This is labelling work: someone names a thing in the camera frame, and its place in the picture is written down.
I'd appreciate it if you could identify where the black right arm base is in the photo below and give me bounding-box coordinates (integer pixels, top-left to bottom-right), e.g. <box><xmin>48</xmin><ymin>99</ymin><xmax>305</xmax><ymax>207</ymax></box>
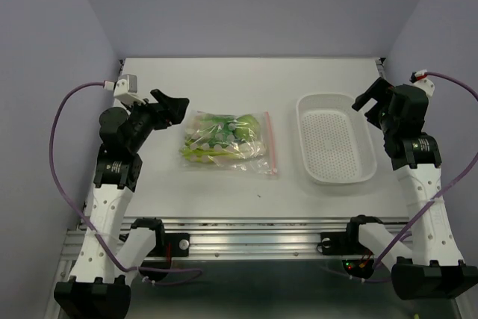
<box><xmin>317</xmin><ymin>232</ymin><xmax>374</xmax><ymax>279</ymax></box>

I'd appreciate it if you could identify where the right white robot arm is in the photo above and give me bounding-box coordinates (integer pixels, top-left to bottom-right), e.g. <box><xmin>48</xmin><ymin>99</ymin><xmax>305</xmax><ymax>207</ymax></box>
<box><xmin>344</xmin><ymin>72</ymin><xmax>477</xmax><ymax>300</ymax></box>

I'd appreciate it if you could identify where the green fake celery stalk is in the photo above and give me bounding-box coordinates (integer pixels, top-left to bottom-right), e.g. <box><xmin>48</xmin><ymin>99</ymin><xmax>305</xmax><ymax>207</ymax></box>
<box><xmin>179</xmin><ymin>142</ymin><xmax>267</xmax><ymax>164</ymax></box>

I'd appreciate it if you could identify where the aluminium rail frame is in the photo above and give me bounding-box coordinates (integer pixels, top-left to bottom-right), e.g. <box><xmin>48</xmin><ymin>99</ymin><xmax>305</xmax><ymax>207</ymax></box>
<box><xmin>44</xmin><ymin>58</ymin><xmax>478</xmax><ymax>319</ymax></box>

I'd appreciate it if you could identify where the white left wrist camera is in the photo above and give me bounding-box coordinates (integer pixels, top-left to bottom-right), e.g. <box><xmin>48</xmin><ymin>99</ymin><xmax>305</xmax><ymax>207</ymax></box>
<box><xmin>114</xmin><ymin>74</ymin><xmax>146</xmax><ymax>106</ymax></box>

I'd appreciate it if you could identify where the clear zip top bag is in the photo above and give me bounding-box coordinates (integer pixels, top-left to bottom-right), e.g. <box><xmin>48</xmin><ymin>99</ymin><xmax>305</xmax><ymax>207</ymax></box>
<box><xmin>179</xmin><ymin>111</ymin><xmax>278</xmax><ymax>175</ymax></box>

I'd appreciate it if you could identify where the white perforated plastic basket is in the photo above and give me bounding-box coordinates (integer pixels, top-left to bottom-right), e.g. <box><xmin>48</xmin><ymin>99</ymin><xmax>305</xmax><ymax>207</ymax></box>
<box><xmin>296</xmin><ymin>93</ymin><xmax>377</xmax><ymax>185</ymax></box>

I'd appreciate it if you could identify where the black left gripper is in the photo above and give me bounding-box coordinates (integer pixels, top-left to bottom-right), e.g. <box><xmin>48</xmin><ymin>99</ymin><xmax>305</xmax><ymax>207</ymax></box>
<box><xmin>122</xmin><ymin>89</ymin><xmax>190</xmax><ymax>152</ymax></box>

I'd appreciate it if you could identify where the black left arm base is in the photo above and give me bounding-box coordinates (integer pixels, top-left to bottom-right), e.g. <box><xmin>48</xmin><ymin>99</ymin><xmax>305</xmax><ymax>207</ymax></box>
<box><xmin>164</xmin><ymin>232</ymin><xmax>190</xmax><ymax>258</ymax></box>

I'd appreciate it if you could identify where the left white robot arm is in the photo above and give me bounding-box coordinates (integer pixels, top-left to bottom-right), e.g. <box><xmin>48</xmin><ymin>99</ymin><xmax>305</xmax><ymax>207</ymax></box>
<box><xmin>54</xmin><ymin>89</ymin><xmax>190</xmax><ymax>318</ymax></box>

